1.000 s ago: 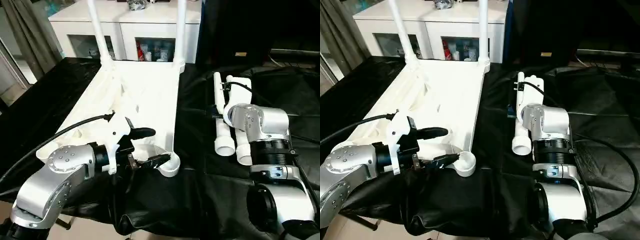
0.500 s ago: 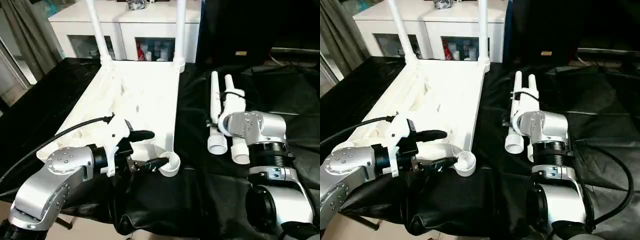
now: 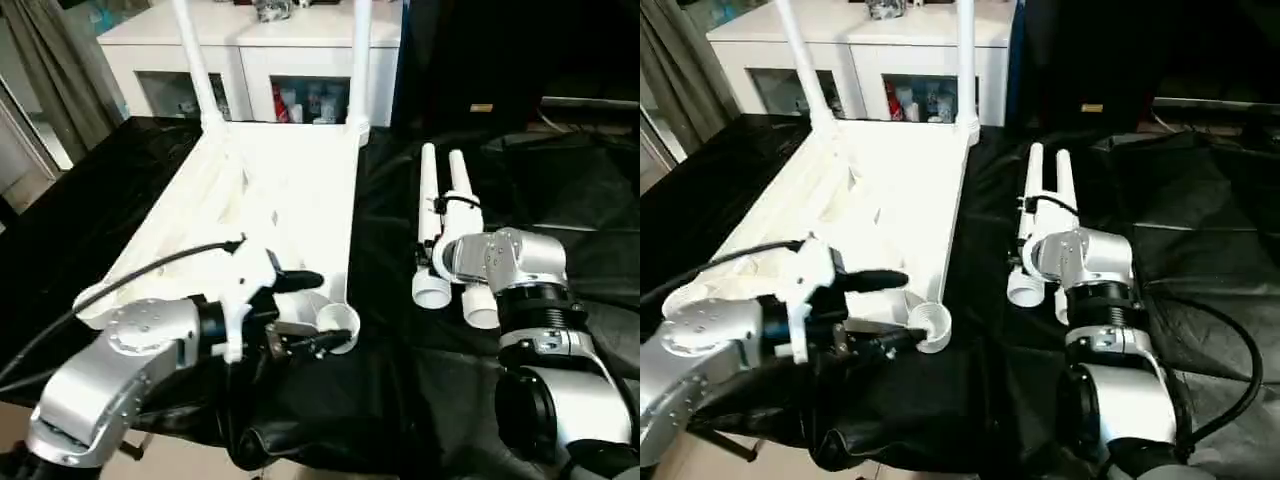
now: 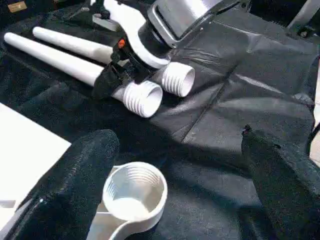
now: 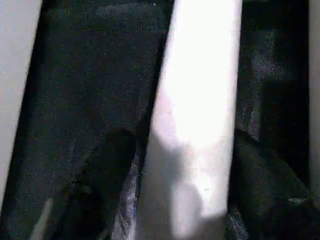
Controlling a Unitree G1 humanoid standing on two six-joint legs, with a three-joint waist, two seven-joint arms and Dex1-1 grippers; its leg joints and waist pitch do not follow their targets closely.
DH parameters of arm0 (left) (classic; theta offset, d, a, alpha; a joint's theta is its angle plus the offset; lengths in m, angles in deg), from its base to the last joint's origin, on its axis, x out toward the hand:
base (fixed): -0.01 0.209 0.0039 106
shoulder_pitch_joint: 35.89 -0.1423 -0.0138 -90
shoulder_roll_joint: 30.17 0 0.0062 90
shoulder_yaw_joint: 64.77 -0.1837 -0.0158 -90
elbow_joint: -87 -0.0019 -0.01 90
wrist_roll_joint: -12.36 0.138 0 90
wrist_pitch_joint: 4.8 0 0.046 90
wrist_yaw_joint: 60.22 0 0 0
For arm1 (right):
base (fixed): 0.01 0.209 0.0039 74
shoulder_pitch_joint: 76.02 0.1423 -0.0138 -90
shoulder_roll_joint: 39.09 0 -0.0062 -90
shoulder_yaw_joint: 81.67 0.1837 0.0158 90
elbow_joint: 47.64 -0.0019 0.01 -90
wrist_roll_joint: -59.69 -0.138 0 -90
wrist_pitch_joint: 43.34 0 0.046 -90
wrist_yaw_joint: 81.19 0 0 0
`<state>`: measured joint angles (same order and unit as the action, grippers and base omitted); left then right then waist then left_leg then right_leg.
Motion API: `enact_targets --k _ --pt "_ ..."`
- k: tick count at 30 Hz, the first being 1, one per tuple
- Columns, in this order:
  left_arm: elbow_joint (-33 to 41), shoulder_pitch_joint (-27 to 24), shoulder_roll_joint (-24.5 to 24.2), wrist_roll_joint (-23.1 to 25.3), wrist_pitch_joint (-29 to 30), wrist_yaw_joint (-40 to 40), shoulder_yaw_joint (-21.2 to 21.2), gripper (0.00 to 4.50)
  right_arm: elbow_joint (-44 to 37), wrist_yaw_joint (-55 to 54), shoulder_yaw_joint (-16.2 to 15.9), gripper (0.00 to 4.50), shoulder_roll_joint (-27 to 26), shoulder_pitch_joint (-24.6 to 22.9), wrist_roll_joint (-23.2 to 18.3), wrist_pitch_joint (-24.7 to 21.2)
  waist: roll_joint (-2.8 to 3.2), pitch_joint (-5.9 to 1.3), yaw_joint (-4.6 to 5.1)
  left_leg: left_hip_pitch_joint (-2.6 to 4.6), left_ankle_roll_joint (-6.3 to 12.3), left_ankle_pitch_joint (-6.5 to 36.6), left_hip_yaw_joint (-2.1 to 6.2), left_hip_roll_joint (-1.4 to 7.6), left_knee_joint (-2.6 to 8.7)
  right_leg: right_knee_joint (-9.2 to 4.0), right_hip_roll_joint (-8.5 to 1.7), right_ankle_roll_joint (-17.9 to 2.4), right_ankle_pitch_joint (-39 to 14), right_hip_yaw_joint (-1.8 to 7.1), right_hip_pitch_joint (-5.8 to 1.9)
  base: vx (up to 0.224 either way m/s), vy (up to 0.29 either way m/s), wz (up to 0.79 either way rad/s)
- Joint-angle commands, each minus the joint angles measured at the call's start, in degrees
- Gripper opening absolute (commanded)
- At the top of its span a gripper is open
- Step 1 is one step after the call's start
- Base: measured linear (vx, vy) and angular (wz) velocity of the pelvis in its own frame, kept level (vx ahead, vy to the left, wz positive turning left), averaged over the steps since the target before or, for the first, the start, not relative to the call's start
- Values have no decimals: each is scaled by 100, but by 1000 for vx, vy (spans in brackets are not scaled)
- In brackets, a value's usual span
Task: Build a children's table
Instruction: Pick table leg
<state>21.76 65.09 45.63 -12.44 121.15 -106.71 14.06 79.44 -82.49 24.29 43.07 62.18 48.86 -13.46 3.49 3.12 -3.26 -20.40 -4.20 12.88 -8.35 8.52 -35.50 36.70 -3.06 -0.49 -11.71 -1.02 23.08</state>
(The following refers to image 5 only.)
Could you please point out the black plastic mat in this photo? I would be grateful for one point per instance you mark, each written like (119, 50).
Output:
(100, 75)

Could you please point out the white plastic table leg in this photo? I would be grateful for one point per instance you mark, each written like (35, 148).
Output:
(315, 75)
(200, 100)

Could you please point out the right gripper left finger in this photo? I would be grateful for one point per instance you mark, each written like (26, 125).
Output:
(95, 195)

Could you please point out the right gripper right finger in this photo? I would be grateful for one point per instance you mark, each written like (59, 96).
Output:
(270, 200)

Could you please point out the white plastic table top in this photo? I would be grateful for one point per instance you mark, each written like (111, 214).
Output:
(15, 75)

